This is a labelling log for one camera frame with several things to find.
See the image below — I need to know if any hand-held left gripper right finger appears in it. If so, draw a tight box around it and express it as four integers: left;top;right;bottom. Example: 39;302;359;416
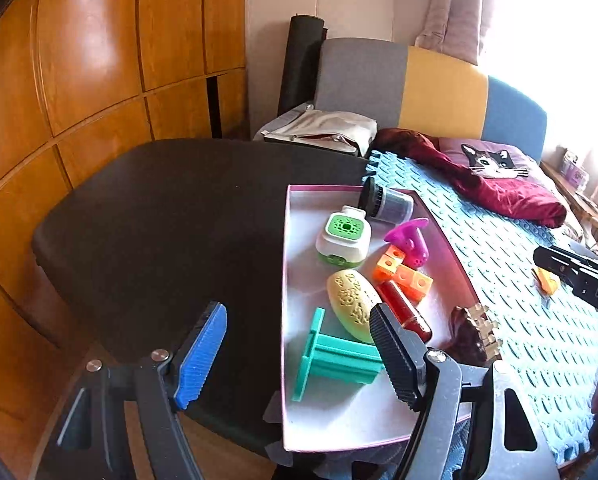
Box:
369;302;562;480

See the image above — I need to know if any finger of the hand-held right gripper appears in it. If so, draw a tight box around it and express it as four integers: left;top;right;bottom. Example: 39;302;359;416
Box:
533;245;598;288

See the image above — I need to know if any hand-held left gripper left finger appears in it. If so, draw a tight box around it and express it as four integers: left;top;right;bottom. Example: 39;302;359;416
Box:
34;301;228;480

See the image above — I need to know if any yellow plastic piece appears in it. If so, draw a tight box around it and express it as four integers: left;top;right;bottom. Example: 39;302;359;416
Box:
532;266;561;295

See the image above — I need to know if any red translucent tube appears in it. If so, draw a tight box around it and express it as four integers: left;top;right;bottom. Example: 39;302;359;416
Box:
376;281;432;343

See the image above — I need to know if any green plastic spool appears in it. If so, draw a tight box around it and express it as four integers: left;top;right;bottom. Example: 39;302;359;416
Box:
291;307;384;402

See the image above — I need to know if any yellow perforated oval case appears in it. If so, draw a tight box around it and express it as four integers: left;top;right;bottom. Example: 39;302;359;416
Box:
326;269;382;345

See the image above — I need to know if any brown scalp massage brush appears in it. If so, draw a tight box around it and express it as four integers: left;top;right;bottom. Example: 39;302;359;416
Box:
449;302;504;366

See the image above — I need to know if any orange block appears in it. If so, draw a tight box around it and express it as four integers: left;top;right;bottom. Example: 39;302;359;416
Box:
372;244;434;303

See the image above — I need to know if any pink tray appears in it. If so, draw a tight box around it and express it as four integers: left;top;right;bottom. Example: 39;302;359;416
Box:
279;185;480;453

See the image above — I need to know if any green and white device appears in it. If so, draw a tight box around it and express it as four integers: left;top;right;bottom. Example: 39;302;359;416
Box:
315;205;371;268

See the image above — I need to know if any wooden side table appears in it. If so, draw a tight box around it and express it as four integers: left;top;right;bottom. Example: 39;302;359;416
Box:
542;160;598;241

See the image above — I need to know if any maroon cloth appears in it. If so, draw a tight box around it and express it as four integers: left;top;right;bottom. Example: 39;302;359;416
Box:
371;128;567;228

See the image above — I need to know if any blue foam mat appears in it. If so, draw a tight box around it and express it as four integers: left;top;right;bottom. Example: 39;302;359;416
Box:
361;152;598;466

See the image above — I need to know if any purple box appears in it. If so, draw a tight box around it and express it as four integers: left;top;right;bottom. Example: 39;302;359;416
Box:
559;147;590;186

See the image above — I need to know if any cat print pillow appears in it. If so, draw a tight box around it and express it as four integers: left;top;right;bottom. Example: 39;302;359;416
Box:
439;136;537;181

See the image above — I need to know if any black plastic chair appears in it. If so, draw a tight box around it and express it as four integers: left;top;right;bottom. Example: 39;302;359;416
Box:
31;139;370;461

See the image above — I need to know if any dark jar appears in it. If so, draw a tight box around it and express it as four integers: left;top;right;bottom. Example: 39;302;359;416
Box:
357;176;415;224

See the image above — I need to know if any grey yellow blue headboard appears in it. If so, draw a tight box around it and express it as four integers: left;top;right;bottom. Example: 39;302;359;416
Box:
314;37;549;161

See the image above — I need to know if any white bag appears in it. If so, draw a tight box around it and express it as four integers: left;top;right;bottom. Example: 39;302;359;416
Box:
253;102;378;158

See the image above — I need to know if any pink curtain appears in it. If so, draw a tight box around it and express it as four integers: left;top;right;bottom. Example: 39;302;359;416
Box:
414;0;490;66

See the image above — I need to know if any wooden wardrobe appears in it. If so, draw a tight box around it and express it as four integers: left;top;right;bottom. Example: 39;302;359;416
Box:
0;0;250;431

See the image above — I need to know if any black rolled mat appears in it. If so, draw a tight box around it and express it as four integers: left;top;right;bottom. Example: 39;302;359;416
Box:
277;15;326;118

